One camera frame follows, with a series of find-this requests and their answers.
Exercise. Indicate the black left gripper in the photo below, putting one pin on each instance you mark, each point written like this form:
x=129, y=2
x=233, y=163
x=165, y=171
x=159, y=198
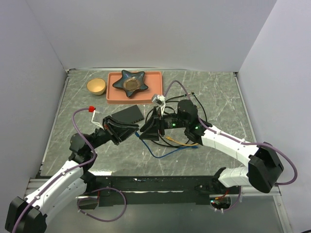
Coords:
x=119, y=134

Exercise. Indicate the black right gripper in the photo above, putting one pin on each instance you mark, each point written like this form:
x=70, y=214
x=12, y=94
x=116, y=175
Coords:
x=151, y=129

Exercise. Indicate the black network switch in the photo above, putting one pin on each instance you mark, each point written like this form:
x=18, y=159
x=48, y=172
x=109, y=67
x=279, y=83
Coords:
x=130, y=115

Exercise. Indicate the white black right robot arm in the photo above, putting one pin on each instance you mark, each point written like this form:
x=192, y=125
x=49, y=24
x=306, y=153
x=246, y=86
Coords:
x=261, y=164

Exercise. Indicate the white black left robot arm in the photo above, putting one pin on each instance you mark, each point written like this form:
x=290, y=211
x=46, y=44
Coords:
x=33, y=213

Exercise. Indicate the yellow wooden bowl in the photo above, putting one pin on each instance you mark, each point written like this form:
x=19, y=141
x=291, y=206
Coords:
x=96, y=86

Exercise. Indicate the blue star-shaped dish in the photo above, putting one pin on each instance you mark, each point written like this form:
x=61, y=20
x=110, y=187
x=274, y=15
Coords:
x=131, y=82

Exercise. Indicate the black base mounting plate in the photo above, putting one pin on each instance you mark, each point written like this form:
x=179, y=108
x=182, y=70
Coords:
x=117, y=190

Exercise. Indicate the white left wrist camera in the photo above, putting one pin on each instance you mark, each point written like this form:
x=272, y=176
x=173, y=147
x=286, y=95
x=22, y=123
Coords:
x=97, y=115

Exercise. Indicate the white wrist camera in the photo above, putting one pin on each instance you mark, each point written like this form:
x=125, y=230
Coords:
x=97, y=115
x=161, y=101

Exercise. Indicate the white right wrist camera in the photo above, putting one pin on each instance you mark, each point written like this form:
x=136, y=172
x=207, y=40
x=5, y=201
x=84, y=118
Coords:
x=161, y=101

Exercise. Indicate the aluminium frame rail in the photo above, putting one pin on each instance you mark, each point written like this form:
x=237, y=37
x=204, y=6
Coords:
x=34, y=184

